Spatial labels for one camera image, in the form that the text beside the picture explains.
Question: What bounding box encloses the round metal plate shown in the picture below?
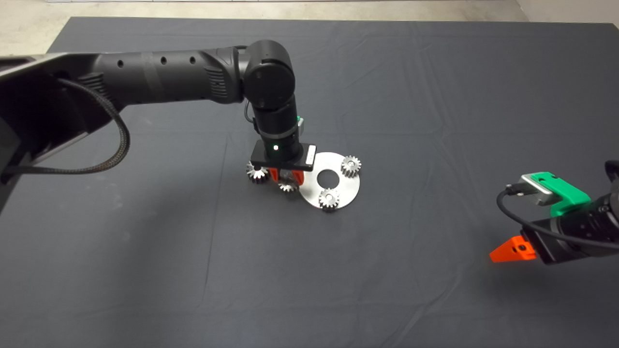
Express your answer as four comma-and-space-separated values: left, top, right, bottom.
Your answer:
298, 152, 361, 210

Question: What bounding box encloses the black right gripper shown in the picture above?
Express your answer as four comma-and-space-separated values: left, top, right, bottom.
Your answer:
489, 220, 583, 266

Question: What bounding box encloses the dark grey table cloth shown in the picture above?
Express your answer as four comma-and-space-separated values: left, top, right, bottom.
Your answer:
0, 16, 619, 348

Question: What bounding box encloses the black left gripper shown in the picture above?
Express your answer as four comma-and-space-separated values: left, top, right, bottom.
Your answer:
250, 131, 318, 187

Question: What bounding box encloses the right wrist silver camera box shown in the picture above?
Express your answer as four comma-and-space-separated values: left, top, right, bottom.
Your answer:
517, 174, 555, 206

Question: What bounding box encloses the large tall steel gear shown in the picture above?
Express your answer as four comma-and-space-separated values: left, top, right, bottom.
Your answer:
246, 162, 269, 185

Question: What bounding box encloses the thick black braided cable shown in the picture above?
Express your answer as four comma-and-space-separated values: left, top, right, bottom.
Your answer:
0, 77, 131, 183

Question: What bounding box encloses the right wrist green camera mount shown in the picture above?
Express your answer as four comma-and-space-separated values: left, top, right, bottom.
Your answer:
530, 172, 591, 218

